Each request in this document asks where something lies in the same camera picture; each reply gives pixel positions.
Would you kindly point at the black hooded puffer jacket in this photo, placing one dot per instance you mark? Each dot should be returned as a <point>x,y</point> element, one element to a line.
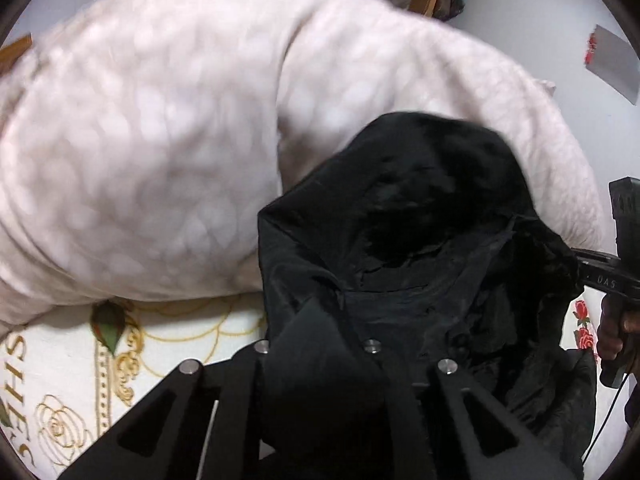
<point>418,242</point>

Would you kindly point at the person's right hand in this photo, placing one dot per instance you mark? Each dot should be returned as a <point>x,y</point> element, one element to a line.
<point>612,329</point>

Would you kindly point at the hanging dark bags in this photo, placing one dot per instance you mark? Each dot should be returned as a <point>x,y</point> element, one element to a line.
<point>446,10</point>

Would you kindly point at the pink patterned duvet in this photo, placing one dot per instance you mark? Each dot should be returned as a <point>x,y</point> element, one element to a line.
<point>140,138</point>

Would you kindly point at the white rose-print bed sheet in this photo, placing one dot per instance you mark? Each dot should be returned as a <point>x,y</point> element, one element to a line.
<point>68,377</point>

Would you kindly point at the orange wooden headboard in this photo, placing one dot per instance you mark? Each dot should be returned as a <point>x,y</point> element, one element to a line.
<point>10,54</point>

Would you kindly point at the grey wall panel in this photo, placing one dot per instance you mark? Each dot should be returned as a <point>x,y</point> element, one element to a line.
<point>614,61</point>

